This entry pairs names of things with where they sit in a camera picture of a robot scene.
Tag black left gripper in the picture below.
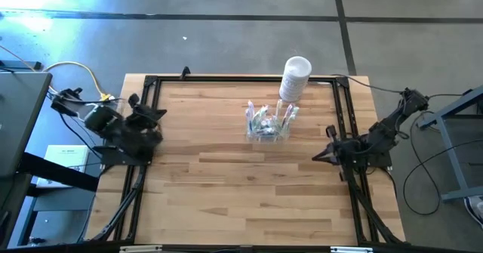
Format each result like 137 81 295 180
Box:
126 93 167 143

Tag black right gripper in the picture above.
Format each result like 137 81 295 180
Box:
312 124 363 167

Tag clear acrylic organizer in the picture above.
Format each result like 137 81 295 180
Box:
245 107 292 143

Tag purple toothbrush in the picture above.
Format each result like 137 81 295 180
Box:
245 100 256 128
282 103 294 128

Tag white wipes canister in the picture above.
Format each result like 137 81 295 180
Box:
278 55 313 103

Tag white box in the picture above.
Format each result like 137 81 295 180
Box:
36 144 91 189

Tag black stand beam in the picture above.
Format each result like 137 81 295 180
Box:
17 152 100 193

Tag grey metal cart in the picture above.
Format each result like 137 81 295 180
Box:
417 85 483 203

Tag dark grey monitor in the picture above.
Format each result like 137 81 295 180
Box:
0 71 53 178

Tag person's shoe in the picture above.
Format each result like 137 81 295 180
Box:
463 195 483 230

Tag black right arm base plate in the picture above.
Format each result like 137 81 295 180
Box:
337 137 393 170

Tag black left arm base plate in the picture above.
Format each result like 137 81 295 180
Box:
92 135 156 167

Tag black cable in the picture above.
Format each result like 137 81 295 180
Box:
331 73 405 94
401 137 483 217

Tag yellow cable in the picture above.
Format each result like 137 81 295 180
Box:
42 60 114 103

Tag silver table bracket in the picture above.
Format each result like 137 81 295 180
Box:
119 245 163 253
330 245 374 253

